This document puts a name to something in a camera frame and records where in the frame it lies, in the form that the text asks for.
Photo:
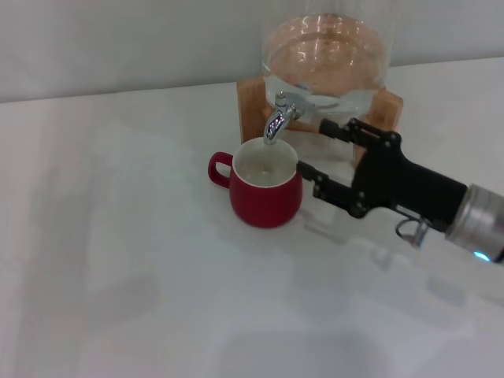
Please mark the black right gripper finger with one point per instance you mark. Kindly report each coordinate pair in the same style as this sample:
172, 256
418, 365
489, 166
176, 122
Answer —
334, 191
370, 134

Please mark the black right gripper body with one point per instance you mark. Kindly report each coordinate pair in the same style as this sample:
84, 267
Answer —
393, 177

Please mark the red ceramic cup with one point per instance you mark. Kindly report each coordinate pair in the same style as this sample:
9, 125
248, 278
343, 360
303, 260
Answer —
264, 201

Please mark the chrome faucet with lever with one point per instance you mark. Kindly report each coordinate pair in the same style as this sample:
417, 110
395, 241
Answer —
275, 122

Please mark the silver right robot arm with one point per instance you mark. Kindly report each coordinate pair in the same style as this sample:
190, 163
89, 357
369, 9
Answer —
480, 212

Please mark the clear glass dispenser jar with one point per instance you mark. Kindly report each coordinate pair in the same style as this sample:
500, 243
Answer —
327, 59

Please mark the light wooden jar stand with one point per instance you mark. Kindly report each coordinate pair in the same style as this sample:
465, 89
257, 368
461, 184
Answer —
252, 106

